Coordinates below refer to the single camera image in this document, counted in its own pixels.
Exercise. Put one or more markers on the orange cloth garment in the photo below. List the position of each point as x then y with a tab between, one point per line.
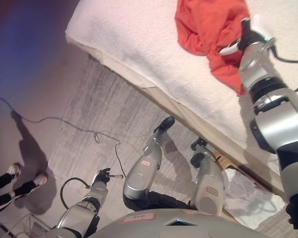
203	24

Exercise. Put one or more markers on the silver robot right leg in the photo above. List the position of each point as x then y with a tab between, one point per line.
208	183

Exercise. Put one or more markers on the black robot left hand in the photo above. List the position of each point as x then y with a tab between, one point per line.
102	176

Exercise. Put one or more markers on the beige upholstered bed frame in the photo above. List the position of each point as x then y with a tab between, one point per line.
258	168

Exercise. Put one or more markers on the silver robot leg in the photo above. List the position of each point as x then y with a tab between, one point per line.
144	168
208	183

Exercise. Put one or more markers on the robot torso and legs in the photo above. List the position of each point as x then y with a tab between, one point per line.
101	104

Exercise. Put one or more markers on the silver robot left leg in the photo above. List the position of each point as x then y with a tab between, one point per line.
144	168

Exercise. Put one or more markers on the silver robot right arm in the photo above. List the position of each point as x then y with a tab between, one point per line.
275	124

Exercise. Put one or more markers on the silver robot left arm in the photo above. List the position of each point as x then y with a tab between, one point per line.
74	215

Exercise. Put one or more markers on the person in black trousers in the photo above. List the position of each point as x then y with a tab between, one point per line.
5	191

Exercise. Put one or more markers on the cardboard basket box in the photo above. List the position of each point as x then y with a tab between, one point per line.
223	161

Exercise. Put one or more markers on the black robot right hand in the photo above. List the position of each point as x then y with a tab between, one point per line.
248	34

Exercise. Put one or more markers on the white textured blanket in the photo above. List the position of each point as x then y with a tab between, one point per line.
139	37

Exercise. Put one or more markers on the white cloth garment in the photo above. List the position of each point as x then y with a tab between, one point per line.
243	191

